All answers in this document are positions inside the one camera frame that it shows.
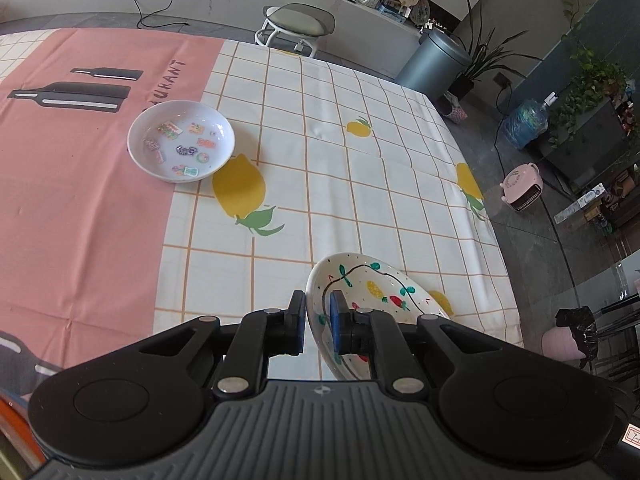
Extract blue water jug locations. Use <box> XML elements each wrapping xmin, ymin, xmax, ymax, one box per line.
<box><xmin>502</xmin><ymin>91</ymin><xmax>558</xmax><ymax>150</ymax></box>

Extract grey-blue pedal trash can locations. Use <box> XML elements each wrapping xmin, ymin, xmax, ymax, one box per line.
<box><xmin>395</xmin><ymin>27</ymin><xmax>473</xmax><ymax>101</ymax></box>

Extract black floor cable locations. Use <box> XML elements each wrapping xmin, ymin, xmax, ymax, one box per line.
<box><xmin>494</xmin><ymin>85</ymin><xmax>576</xmax><ymax>281</ymax></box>

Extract pink space heater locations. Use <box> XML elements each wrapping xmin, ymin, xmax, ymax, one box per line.
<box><xmin>500</xmin><ymin>162</ymin><xmax>546</xmax><ymax>211</ymax></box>

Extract patterned fabric bag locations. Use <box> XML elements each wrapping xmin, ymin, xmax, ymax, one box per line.
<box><xmin>440</xmin><ymin>92</ymin><xmax>468</xmax><ymax>123</ymax></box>

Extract pink bin with black bag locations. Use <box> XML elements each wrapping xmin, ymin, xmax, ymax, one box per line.
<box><xmin>542</xmin><ymin>306</ymin><xmax>599</xmax><ymax>362</ymax></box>

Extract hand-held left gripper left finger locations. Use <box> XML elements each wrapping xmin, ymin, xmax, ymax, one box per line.
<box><xmin>135</xmin><ymin>290</ymin><xmax>307</xmax><ymax>396</ymax></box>

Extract white fruit-painted plate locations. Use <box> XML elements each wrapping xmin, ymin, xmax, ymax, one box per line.
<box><xmin>305</xmin><ymin>252</ymin><xmax>451</xmax><ymax>381</ymax></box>

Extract grey storage cabinet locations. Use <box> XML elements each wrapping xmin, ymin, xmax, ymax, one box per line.
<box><xmin>530</xmin><ymin>100</ymin><xmax>640</xmax><ymax>201</ymax></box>

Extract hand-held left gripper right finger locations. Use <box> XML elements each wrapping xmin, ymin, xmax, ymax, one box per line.
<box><xmin>327</xmin><ymin>290</ymin><xmax>506</xmax><ymax>396</ymax></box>

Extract checked lemon print tablecloth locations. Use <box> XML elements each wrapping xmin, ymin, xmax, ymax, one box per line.
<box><xmin>0</xmin><ymin>27</ymin><xmax>526</xmax><ymax>401</ymax></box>

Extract potted long-leaf plant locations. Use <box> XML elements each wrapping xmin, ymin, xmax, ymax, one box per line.
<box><xmin>447</xmin><ymin>0</ymin><xmax>543</xmax><ymax>98</ymax></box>

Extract grey cushioned stool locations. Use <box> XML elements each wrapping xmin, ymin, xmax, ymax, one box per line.
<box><xmin>255</xmin><ymin>4</ymin><xmax>337</xmax><ymax>58</ymax></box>

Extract white sticker-patterned bowl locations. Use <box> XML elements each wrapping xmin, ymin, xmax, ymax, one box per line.
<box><xmin>127</xmin><ymin>100</ymin><xmax>237</xmax><ymax>184</ymax></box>

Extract orange steel bowl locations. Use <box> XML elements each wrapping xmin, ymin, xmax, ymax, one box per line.
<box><xmin>0</xmin><ymin>395</ymin><xmax>26</xmax><ymax>461</ymax></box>

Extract trailing green vine plant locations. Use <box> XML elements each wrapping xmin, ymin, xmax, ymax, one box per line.
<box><xmin>547</xmin><ymin>0</ymin><xmax>630</xmax><ymax>148</ymax></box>

